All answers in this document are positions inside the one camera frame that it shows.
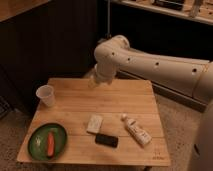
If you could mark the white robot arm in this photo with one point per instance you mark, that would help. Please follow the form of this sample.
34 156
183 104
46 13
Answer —
202 152

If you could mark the white plastic bottle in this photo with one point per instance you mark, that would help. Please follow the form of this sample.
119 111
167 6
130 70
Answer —
138 133

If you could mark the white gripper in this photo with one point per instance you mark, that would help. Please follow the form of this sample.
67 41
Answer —
103 74

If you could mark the green plate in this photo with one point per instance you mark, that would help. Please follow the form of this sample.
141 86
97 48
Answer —
37 143

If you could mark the dark wooden cabinet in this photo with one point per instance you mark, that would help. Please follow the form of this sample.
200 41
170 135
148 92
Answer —
56 39

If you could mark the black rectangular case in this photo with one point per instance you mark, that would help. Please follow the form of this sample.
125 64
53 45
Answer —
107 140

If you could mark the vertical metal pole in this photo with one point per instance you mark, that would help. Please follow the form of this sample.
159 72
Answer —
108 19

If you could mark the wooden shelf with clutter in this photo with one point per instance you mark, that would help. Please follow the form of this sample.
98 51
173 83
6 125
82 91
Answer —
194 10

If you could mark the orange carrot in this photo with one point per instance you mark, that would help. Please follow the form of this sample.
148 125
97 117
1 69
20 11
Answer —
50 144

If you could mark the small wooden table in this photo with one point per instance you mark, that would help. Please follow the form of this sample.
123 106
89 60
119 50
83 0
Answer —
76 102

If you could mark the translucent plastic cup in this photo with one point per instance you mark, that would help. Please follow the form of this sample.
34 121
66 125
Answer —
46 94

